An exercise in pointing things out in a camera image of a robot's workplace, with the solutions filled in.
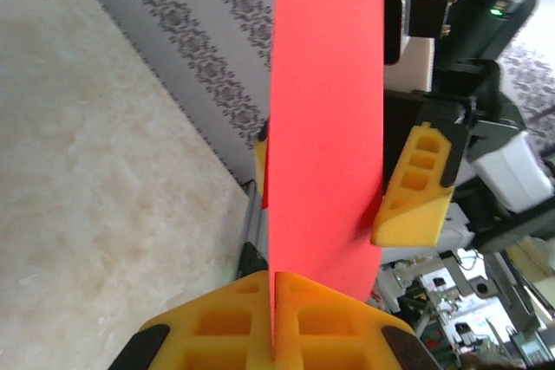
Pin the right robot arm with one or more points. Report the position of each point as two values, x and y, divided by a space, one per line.
511 175

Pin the aluminium side rail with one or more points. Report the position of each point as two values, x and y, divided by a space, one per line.
253 222

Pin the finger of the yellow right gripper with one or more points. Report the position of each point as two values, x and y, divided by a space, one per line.
261 162
416 218

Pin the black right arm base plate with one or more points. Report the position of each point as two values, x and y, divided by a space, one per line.
251 261

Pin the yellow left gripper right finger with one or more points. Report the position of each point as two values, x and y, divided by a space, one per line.
329 335

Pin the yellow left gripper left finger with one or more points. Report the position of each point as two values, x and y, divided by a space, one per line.
217 331

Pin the background room equipment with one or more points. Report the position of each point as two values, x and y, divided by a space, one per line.
455 322

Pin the red paper sheet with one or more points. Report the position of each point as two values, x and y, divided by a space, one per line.
325 105

